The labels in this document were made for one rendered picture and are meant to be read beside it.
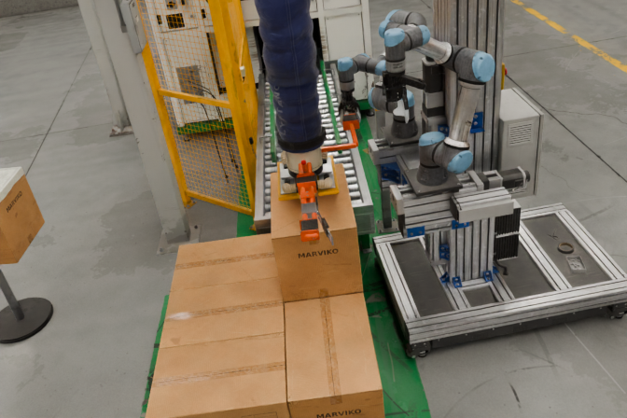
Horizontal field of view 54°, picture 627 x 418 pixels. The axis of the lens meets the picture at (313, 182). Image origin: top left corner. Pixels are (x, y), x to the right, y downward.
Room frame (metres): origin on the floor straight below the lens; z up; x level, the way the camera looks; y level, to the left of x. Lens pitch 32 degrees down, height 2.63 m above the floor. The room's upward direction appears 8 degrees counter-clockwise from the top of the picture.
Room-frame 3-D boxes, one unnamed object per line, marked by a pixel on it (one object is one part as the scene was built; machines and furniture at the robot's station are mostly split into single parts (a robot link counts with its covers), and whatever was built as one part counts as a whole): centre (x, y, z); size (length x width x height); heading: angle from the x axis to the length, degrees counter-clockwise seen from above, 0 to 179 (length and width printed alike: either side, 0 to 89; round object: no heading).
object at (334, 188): (2.59, -0.07, 1.08); 0.34 x 0.10 x 0.05; 179
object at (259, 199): (4.13, 0.34, 0.50); 2.31 x 0.05 x 0.19; 0
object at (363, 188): (4.13, -0.31, 0.50); 2.31 x 0.05 x 0.19; 0
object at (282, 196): (2.60, 0.12, 1.08); 0.34 x 0.10 x 0.05; 179
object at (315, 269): (2.59, 0.03, 0.74); 0.60 x 0.40 x 0.40; 0
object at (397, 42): (2.21, -0.38, 1.82); 0.09 x 0.08 x 0.11; 120
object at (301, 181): (2.34, 0.03, 1.18); 0.10 x 0.08 x 0.06; 89
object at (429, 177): (2.47, -0.57, 1.09); 0.15 x 0.15 x 0.10
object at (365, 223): (2.96, 0.02, 0.48); 0.70 x 0.03 x 0.15; 90
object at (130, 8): (3.71, 0.93, 1.62); 0.20 x 0.05 x 0.30; 0
